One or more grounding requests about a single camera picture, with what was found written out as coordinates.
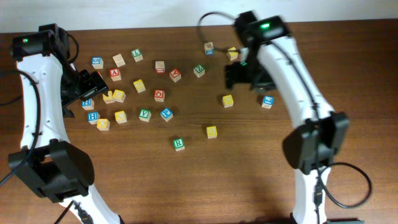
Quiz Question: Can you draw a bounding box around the blue side wooden block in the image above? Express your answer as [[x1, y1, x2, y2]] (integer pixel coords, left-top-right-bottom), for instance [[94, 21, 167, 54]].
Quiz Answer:
[[204, 42, 215, 55]]

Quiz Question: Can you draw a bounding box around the blue P letter block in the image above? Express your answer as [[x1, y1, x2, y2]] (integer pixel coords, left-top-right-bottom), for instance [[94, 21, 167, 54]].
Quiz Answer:
[[160, 108, 174, 122]]

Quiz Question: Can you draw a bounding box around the yellow G letter block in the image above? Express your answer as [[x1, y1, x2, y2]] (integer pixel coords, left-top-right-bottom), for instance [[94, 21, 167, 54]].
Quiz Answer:
[[113, 90, 126, 103]]

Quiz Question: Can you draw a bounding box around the yellow block left pair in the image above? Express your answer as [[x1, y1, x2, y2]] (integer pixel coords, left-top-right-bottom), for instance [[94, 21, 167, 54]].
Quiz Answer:
[[103, 90, 115, 104]]

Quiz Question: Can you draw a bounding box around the green L letter block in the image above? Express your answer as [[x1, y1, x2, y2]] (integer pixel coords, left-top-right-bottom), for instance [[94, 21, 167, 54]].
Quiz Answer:
[[131, 49, 143, 62]]

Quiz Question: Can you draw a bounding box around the red I letter block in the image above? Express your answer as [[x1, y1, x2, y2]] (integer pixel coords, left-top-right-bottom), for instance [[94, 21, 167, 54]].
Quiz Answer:
[[155, 61, 165, 73]]

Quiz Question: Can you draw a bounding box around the yellow S letter block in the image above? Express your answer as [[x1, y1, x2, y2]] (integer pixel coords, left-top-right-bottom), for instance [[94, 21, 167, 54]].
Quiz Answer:
[[206, 126, 218, 139]]

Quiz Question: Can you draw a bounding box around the yellow S block left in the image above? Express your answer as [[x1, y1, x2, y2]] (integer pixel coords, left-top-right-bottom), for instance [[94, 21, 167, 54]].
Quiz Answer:
[[133, 79, 146, 93]]

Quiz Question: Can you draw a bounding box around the blue S letter block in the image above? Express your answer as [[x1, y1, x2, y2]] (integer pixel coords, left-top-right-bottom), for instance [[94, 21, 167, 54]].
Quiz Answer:
[[91, 57, 104, 69]]

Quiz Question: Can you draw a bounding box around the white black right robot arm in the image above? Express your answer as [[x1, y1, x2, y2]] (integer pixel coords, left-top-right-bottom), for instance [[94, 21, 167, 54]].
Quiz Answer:
[[225, 11, 349, 223]]

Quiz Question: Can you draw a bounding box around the yellow E letter block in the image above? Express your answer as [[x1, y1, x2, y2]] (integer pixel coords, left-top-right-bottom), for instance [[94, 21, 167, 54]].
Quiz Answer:
[[222, 95, 234, 108]]

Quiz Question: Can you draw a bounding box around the green V letter block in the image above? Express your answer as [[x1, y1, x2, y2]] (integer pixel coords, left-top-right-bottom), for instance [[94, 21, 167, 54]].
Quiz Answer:
[[139, 109, 152, 122]]

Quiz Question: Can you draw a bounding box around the yellow C letter block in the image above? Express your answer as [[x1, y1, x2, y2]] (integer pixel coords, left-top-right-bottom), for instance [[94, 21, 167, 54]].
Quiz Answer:
[[114, 111, 127, 124]]

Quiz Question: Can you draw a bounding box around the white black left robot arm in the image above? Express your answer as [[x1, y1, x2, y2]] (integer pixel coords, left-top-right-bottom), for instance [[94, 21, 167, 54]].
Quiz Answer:
[[8, 24, 122, 223]]

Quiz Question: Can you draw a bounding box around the green R letter block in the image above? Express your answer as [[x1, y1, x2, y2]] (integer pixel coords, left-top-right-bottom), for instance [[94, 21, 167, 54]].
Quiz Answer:
[[173, 138, 185, 152]]

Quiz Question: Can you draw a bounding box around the plain wooden block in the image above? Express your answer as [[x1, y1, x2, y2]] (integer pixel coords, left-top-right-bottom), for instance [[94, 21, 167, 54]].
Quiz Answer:
[[113, 54, 126, 67]]

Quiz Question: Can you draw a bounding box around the red O letter block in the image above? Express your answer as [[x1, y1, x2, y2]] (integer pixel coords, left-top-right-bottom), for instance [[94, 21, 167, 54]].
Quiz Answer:
[[154, 90, 165, 102]]

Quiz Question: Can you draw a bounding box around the blue H block lower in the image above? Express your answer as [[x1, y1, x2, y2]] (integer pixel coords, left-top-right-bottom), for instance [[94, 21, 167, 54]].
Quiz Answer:
[[87, 111, 100, 124]]

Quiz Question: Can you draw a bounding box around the blue H block upper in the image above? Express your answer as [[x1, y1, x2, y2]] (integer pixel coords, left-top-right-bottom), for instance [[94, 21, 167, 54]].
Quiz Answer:
[[81, 99, 95, 110]]

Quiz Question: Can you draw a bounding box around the blue E letter block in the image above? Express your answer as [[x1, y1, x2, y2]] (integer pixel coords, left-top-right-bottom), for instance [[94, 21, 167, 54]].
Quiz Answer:
[[261, 96, 274, 109]]

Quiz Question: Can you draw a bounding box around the red A block tilted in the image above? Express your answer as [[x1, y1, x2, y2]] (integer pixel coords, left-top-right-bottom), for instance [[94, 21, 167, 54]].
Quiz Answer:
[[169, 68, 182, 82]]

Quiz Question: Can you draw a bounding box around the yellow block top right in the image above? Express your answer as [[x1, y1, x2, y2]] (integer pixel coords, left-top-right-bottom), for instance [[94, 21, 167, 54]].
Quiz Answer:
[[226, 47, 239, 61]]

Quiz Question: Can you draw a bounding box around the red A letter block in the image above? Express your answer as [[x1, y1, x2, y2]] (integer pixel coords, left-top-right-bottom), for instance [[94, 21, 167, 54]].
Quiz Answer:
[[109, 68, 122, 82]]

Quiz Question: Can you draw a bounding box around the blue h block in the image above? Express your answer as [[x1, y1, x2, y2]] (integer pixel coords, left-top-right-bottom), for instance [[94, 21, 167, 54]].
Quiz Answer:
[[81, 99, 95, 110], [87, 111, 100, 124]]

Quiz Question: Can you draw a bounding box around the green Z letter block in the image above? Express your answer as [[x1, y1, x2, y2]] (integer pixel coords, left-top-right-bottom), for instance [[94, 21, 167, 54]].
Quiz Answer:
[[193, 65, 205, 78]]

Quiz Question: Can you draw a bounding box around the yellow O letter block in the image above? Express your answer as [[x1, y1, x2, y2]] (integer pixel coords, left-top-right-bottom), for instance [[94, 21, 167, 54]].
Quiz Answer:
[[96, 119, 110, 131]]

